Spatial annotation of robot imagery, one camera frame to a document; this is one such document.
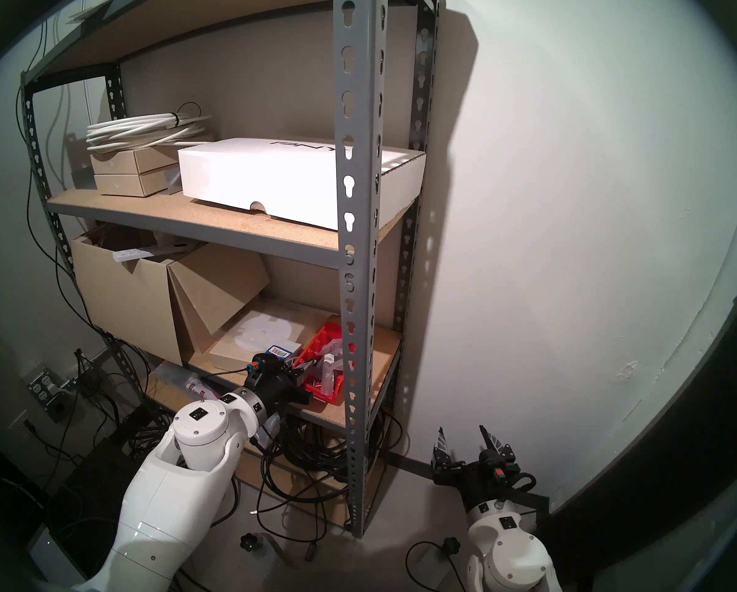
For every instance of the grey wall power outlet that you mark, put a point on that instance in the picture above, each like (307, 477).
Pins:
(41, 387)

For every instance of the black star knob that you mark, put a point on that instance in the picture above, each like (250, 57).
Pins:
(452, 545)
(250, 542)

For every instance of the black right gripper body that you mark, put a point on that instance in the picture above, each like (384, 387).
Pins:
(489, 486)

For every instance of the small brown cardboard box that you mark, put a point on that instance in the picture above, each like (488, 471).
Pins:
(122, 163)
(125, 185)

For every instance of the red plastic bin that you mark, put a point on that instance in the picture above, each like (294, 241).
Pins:
(312, 350)

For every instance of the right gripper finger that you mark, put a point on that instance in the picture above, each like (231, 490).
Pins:
(442, 458)
(499, 458)

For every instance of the flat brown cardboard box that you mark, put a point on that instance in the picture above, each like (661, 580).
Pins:
(222, 351)

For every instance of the grey floor device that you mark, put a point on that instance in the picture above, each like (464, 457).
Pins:
(51, 557)

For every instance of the black baseboard strip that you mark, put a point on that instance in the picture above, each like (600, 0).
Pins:
(411, 466)

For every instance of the small blue labelled box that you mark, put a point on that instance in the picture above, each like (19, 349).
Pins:
(285, 351)

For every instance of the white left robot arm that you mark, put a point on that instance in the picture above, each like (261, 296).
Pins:
(171, 492)

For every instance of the grey steel rack shelf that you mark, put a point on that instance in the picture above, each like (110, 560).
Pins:
(359, 165)

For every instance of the clear bag with black part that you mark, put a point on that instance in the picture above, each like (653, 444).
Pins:
(331, 378)

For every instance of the clear bag with white label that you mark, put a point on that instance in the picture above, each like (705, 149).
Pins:
(333, 351)

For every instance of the large open cardboard box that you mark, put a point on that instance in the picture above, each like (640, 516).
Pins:
(122, 295)

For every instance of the white round paper sheet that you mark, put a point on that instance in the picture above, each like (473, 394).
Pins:
(257, 335)

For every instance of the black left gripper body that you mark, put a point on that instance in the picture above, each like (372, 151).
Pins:
(276, 384)

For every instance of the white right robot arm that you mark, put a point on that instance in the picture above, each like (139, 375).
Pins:
(510, 554)

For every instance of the pink white package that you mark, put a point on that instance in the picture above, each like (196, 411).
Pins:
(203, 387)

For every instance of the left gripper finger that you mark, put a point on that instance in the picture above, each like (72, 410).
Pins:
(304, 367)
(299, 396)

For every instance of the white PNY cardboard box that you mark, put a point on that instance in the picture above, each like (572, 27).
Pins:
(270, 177)

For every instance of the white plastic strip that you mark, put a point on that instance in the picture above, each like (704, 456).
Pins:
(131, 254)

